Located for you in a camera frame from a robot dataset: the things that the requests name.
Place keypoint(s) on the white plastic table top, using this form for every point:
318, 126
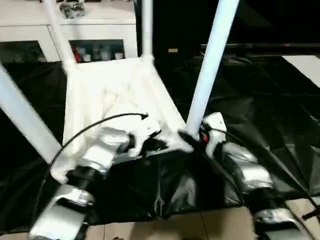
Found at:
112, 87

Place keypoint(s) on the white plastic table leg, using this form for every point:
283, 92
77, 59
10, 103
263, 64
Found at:
147, 30
61, 37
212, 62
25, 112

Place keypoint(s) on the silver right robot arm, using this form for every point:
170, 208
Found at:
250, 170

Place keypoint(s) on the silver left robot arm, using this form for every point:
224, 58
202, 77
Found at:
100, 150

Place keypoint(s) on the black mat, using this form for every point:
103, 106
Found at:
250, 112

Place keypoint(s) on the small gold label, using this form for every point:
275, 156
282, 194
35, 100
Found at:
173, 50

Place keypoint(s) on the long black bar device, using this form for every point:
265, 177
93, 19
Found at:
262, 46

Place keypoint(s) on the white flat board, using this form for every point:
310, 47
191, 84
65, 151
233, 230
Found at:
303, 68

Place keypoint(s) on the white glass-door cabinet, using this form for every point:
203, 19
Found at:
100, 32

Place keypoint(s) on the black tripod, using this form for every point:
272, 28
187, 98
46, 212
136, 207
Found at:
312, 213

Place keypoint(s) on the dark grey bundle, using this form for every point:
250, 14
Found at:
72, 9

